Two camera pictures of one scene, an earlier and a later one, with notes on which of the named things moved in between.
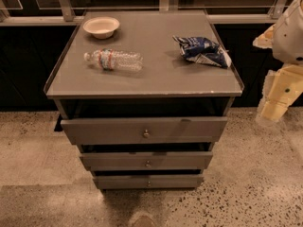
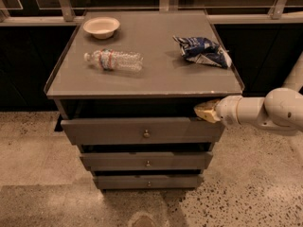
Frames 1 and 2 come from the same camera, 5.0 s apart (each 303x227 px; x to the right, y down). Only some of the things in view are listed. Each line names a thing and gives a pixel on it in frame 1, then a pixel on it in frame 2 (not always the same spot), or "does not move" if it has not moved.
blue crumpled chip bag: (203, 49) does not move
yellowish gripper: (289, 37) → (227, 112)
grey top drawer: (144, 130) does not move
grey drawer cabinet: (144, 96) does not move
